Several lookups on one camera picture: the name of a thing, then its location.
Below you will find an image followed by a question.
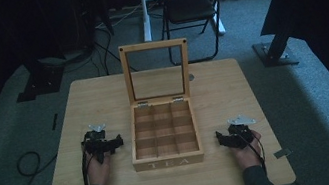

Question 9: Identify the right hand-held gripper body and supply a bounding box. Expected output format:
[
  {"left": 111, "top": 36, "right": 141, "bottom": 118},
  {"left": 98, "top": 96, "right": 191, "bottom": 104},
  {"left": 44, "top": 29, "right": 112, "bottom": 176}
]
[{"left": 223, "top": 111, "right": 262, "bottom": 152}]

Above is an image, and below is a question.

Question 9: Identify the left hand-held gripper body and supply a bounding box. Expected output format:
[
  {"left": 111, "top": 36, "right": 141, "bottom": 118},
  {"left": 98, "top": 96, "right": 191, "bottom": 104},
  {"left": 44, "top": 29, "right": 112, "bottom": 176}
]
[{"left": 78, "top": 120, "right": 117, "bottom": 168}]

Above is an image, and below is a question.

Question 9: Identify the person's right hand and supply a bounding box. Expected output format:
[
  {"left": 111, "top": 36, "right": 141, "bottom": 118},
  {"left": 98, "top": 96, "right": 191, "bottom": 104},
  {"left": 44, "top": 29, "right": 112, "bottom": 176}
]
[{"left": 227, "top": 126, "right": 267, "bottom": 173}]

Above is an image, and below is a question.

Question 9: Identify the person's left hand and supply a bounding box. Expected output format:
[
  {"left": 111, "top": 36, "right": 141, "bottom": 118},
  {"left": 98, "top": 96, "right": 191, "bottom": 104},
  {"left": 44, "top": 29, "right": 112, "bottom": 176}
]
[{"left": 82, "top": 147, "right": 117, "bottom": 185}]

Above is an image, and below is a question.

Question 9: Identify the black tape strip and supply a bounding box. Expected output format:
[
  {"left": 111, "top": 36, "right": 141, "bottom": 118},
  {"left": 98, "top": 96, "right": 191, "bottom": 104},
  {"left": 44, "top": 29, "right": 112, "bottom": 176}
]
[{"left": 49, "top": 112, "right": 61, "bottom": 132}]

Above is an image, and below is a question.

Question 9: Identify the wooden tea box with lid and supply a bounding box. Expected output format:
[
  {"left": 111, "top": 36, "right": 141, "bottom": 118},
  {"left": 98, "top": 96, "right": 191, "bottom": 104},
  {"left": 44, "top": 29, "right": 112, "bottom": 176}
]
[{"left": 112, "top": 34, "right": 207, "bottom": 175}]

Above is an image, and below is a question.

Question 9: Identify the black stand with bolted base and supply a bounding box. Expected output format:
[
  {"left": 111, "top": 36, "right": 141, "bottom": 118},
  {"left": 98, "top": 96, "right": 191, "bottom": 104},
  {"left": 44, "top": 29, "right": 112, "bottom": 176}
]
[{"left": 249, "top": 23, "right": 301, "bottom": 72}]

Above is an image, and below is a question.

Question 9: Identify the dark equipment rack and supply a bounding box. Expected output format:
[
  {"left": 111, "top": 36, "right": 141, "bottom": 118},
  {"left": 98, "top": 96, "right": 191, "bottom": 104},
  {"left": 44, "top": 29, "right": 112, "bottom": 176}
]
[{"left": 60, "top": 0, "right": 117, "bottom": 54}]

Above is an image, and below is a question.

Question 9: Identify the black folding chair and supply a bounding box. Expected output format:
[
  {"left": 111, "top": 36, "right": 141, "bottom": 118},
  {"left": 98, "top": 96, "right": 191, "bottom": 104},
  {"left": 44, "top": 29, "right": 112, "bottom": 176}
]
[
  {"left": 137, "top": 0, "right": 236, "bottom": 49},
  {"left": 154, "top": 0, "right": 242, "bottom": 69}
]

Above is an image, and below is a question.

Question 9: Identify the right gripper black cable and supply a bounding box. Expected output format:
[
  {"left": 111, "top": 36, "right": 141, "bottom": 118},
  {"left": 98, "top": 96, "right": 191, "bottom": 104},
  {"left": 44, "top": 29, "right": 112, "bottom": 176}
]
[{"left": 239, "top": 128, "right": 270, "bottom": 182}]

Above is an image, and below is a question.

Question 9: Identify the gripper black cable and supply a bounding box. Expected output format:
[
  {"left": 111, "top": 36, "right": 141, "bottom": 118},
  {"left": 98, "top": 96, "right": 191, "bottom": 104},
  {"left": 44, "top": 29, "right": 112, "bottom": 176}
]
[
  {"left": 76, "top": 141, "right": 99, "bottom": 185},
  {"left": 239, "top": 128, "right": 270, "bottom": 182}
]

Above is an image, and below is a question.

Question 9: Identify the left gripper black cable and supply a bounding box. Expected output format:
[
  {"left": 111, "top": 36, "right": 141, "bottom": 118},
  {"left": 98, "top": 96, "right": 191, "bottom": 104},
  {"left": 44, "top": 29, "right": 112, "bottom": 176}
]
[{"left": 76, "top": 141, "right": 99, "bottom": 185}]

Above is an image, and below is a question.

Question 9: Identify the black stand base plate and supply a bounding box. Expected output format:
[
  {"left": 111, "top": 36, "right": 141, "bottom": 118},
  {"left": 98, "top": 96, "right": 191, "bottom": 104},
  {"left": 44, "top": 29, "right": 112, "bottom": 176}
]
[{"left": 10, "top": 54, "right": 70, "bottom": 104}]

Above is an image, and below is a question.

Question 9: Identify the black floor cables bundle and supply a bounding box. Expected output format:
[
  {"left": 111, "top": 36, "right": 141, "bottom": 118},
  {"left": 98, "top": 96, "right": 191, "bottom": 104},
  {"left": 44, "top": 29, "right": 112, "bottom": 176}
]
[{"left": 86, "top": 18, "right": 139, "bottom": 80}]

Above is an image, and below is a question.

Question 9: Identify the white floor cable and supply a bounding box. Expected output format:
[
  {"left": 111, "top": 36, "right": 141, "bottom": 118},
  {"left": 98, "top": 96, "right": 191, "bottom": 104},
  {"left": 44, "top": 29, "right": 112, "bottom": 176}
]
[{"left": 93, "top": 3, "right": 146, "bottom": 31}]

